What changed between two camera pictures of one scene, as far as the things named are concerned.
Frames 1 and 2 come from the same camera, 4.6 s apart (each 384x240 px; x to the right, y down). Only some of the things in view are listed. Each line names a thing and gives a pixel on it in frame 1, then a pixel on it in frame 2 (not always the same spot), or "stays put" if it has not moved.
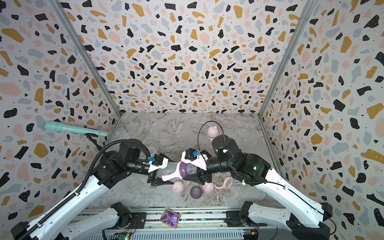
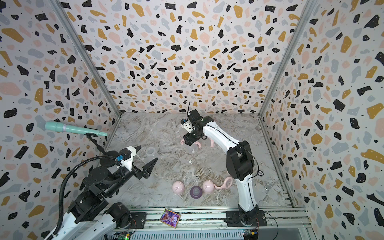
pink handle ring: [176, 174] -> [182, 142]
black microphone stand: [108, 154] stays put
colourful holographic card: [170, 218] stays put
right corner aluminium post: [310, 6] stays put
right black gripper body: [208, 176] -> [193, 136]
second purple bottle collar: [196, 192] stays put
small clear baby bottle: [171, 168] -> [193, 148]
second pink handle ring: [224, 186] stays put
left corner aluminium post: [62, 11] stays put
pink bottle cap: [178, 187] stays put
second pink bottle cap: [208, 188] stays put
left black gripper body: [153, 178] -> [136, 171]
